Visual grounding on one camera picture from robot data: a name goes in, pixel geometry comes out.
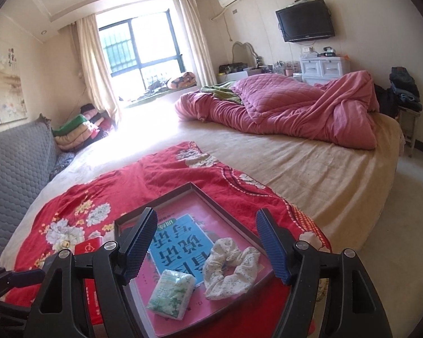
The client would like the white dressing table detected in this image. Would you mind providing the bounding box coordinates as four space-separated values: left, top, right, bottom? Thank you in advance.
217 67 258 85

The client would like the cream curtain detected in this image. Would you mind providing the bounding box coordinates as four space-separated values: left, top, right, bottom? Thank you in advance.
176 0 217 87
72 14 122 127

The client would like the orange dark rolled blanket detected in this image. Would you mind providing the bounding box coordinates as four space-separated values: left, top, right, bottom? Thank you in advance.
166 71 197 90

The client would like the red floral blanket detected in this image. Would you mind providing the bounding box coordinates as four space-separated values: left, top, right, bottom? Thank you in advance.
0 141 334 338

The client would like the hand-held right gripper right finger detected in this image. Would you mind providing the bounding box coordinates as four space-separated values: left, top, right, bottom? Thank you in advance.
255 208 392 338

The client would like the dark floral cushion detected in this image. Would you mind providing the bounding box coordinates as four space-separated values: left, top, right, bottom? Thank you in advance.
49 151 74 180

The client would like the black bag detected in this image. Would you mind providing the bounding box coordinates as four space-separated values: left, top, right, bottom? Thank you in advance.
374 84 399 118

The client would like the green blanket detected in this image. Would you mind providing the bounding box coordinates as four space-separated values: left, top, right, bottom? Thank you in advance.
201 81 244 104

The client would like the black framed window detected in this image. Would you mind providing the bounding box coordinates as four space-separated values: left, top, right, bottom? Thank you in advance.
97 9 184 92

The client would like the pink quilted duvet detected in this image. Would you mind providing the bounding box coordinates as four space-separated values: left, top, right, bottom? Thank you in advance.
174 70 380 149

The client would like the floral wall painting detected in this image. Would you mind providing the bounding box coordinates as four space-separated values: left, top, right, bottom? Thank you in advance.
0 37 30 129

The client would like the stack of folded blankets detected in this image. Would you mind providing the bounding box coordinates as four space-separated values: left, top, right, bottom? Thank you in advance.
52 103 113 154

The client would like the cream wooden chair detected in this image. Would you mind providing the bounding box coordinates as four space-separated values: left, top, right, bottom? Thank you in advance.
396 107 422 157

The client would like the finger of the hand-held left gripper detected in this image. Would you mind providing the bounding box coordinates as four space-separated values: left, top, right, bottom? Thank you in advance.
0 268 46 303

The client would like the dark shallow tray pink bottom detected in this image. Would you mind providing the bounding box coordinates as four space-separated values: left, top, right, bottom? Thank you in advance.
113 182 293 338

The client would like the black wall television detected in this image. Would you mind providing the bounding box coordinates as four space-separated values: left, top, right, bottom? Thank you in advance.
276 0 336 43

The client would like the pile of dark clothes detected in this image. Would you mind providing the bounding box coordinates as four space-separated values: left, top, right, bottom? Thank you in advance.
389 67 422 111

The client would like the grey quilted headboard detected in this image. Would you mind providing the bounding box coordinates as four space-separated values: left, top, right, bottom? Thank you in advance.
0 118 62 264

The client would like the white floral scrunchie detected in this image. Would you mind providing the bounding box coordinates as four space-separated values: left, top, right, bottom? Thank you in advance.
202 237 262 301

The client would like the bed with beige sheet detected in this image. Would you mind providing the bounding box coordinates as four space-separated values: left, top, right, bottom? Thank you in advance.
0 88 406 289

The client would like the red tissue box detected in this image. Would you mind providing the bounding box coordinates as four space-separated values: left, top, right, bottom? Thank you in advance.
74 237 104 326

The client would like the green white tissue packet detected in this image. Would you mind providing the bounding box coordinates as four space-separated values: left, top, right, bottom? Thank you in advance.
146 268 197 321

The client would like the heart shaped mirror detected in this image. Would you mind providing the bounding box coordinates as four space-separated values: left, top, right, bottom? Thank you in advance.
232 41 259 67

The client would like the white drawer cabinet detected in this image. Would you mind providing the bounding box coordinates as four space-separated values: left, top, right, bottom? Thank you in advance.
299 55 351 86

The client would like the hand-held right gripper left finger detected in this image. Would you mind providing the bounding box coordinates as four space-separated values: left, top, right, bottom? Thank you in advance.
24 207 159 338

